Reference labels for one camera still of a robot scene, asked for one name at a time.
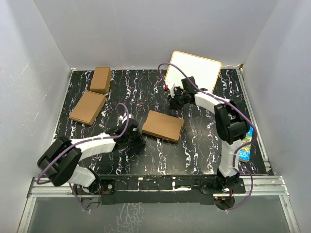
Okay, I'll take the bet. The aluminium frame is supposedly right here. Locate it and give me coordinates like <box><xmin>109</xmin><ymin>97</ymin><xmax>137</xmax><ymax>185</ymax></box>
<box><xmin>18</xmin><ymin>175</ymin><xmax>299</xmax><ymax>233</ymax></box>

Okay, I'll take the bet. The blue treehouse book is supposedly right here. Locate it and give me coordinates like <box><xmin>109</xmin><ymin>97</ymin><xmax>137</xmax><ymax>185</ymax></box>
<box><xmin>239</xmin><ymin>126</ymin><xmax>253</xmax><ymax>162</ymax></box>

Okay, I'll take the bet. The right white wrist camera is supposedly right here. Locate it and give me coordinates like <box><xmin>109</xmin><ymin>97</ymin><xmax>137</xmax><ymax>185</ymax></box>
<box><xmin>163</xmin><ymin>82</ymin><xmax>179</xmax><ymax>98</ymax></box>

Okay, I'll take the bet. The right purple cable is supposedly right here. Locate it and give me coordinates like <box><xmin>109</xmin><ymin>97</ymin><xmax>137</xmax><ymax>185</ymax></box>
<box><xmin>157</xmin><ymin>63</ymin><xmax>256</xmax><ymax>212</ymax></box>

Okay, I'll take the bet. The small whiteboard with wooden frame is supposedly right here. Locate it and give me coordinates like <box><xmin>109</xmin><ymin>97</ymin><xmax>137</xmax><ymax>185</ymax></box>
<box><xmin>170</xmin><ymin>51</ymin><xmax>222</xmax><ymax>92</ymax></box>

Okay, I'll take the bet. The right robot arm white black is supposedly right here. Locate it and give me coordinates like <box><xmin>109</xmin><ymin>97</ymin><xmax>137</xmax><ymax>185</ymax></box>
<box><xmin>164</xmin><ymin>77</ymin><xmax>251</xmax><ymax>193</ymax></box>

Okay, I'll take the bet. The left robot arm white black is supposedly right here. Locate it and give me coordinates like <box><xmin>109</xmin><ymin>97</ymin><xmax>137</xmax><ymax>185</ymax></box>
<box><xmin>37</xmin><ymin>118</ymin><xmax>146</xmax><ymax>194</ymax></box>

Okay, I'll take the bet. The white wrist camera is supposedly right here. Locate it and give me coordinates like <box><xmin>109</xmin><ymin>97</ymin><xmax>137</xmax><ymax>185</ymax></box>
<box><xmin>117</xmin><ymin>114</ymin><xmax>132</xmax><ymax>126</ymax></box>
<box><xmin>163</xmin><ymin>82</ymin><xmax>179</xmax><ymax>98</ymax></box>

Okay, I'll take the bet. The folded cardboard box upright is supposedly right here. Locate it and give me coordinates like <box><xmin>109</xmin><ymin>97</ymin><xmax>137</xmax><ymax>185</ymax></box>
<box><xmin>90</xmin><ymin>67</ymin><xmax>112</xmax><ymax>94</ymax></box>

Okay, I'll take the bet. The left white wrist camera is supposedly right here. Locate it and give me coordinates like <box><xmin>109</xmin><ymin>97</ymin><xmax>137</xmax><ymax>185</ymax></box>
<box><xmin>117</xmin><ymin>114</ymin><xmax>132</xmax><ymax>126</ymax></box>

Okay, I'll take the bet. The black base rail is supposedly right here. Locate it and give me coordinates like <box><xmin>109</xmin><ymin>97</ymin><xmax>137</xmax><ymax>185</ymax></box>
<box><xmin>73</xmin><ymin>175</ymin><xmax>246</xmax><ymax>205</ymax></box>

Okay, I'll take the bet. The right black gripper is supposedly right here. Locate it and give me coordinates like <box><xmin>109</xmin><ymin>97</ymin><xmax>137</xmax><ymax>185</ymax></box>
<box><xmin>167</xmin><ymin>89</ymin><xmax>189</xmax><ymax>111</ymax></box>

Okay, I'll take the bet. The flat cardboard box stack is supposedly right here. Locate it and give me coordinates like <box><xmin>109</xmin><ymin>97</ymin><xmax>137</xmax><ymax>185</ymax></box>
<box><xmin>69</xmin><ymin>91</ymin><xmax>106</xmax><ymax>126</ymax></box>

